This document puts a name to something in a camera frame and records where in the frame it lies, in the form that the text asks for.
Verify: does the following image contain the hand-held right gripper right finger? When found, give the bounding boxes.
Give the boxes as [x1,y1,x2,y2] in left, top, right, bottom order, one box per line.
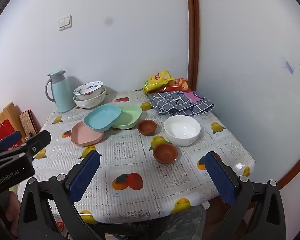
[204,151,287,240]

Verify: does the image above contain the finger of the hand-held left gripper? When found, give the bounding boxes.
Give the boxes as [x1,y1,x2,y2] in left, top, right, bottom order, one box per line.
[0,131,23,153]
[21,130,52,158]

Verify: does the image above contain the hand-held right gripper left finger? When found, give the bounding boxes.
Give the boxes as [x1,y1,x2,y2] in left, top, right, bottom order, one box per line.
[17,150,108,240]

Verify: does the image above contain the pink plastic plate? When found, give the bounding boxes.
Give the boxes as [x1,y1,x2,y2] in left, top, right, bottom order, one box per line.
[70,121,105,147]

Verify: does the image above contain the blue plastic plate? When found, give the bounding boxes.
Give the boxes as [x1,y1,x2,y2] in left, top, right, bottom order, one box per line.
[83,104,122,132]

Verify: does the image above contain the small brown bowl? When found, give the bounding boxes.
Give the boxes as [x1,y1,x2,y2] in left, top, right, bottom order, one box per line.
[153,143,178,165]
[137,119,157,136]

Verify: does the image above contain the green plastic plate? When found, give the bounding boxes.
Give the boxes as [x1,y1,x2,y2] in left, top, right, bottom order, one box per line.
[111,106,143,130]

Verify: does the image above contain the red paper bag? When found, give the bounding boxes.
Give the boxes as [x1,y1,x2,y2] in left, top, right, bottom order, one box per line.
[0,119,23,150]

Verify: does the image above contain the patterned brown box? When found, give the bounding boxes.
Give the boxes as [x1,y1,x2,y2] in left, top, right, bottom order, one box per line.
[19,109,38,140]

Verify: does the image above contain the brown paper bag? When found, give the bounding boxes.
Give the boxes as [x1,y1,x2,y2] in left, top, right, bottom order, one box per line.
[0,102,23,140]

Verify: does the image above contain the light blue thermos jug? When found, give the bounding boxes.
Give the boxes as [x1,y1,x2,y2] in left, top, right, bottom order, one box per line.
[45,69,77,113]

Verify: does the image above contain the fruit printed tablecloth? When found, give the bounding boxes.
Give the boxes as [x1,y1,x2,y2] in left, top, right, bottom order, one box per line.
[17,89,255,224]

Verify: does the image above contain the person's camouflage trouser leg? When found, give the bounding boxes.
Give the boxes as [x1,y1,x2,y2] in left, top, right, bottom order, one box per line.
[162,204,207,240]

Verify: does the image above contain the large white porcelain bowl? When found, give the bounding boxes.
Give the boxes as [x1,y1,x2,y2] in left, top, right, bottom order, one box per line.
[73,87,107,109]

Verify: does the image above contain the blue patterned porcelain bowl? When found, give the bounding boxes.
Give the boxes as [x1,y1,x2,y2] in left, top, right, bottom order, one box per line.
[73,81,105,100]

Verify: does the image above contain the brown wooden baseboard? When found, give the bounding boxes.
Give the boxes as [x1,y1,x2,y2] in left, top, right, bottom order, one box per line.
[277,145,300,190]

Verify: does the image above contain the grey checked cloth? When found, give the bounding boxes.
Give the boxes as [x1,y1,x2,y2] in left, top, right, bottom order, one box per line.
[147,91,215,116]

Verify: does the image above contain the orange chip bag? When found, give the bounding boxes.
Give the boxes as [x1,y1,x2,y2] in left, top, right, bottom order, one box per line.
[156,78,192,93]

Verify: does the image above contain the yellow chip bag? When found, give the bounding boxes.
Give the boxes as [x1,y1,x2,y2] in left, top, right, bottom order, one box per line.
[143,70,175,94]

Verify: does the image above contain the white light switch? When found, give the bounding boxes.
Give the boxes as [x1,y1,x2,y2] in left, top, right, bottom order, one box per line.
[58,15,72,32]

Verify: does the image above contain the brown wooden door frame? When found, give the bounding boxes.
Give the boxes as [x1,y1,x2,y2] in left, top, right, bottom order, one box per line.
[186,0,200,92]

